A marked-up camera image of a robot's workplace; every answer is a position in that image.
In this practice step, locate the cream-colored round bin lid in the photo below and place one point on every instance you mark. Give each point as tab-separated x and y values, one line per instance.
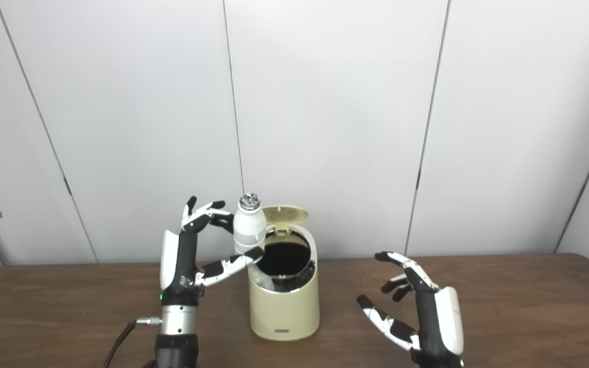
287	213

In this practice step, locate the white and black right hand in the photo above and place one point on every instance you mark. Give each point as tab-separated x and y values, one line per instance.
437	327

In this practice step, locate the cream-colored bin body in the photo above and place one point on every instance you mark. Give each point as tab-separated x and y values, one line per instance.
284	312

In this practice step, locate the white and black left hand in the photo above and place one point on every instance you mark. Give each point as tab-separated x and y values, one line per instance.
184	266

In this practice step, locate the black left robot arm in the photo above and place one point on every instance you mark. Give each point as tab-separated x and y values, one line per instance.
178	332

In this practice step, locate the small white plastic bottle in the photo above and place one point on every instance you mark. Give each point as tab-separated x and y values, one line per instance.
249	227

